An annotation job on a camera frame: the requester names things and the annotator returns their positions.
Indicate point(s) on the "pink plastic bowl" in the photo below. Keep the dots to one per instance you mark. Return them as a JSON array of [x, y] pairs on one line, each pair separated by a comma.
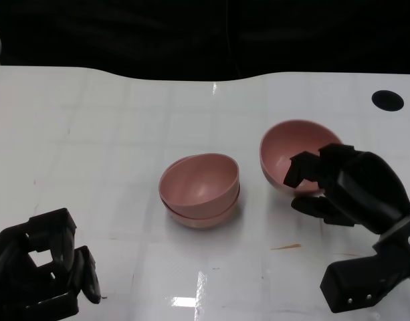
[[198, 180], [285, 147], [198, 222]]

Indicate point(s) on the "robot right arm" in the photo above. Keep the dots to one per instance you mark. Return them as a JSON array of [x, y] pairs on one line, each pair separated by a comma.
[[400, 232]]

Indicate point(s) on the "small orange sliver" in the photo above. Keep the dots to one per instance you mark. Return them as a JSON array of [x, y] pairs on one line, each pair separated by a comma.
[[286, 247]]

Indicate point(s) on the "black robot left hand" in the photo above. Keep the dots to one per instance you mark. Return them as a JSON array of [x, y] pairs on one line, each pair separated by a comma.
[[10, 284]]

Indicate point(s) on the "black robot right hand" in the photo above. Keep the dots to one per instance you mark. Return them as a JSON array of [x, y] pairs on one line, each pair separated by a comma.
[[365, 187]]

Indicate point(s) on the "round black table grommet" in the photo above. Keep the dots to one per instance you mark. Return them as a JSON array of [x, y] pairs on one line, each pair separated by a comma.
[[387, 100]]

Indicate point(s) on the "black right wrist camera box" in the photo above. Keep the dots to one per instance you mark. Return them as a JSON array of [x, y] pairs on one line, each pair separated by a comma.
[[352, 284]]

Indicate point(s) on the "black backdrop curtain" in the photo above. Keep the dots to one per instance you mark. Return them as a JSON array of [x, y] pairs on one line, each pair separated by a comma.
[[124, 33]]

